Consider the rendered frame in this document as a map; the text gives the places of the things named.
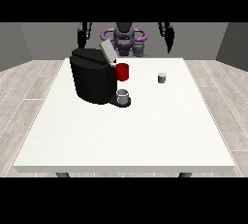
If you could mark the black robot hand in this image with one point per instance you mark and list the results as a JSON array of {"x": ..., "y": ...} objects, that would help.
[
  {"x": 82, "y": 35},
  {"x": 168, "y": 37}
]

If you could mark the pale grey machine lid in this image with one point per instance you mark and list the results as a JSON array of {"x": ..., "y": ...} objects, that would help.
[{"x": 108, "y": 50}]

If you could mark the small grey coffee pod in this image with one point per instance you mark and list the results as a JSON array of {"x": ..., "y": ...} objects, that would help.
[{"x": 162, "y": 77}]

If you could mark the black coffee machine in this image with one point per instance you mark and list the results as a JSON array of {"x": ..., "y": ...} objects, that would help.
[{"x": 93, "y": 76}]

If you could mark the red pod holder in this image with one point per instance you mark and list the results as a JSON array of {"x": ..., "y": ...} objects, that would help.
[{"x": 122, "y": 71}]

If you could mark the grey robot trunk purple rings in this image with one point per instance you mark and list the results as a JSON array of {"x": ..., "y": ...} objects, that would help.
[{"x": 124, "y": 40}]

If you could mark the small grey cup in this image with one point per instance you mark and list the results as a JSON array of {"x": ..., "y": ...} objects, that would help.
[{"x": 122, "y": 96}]

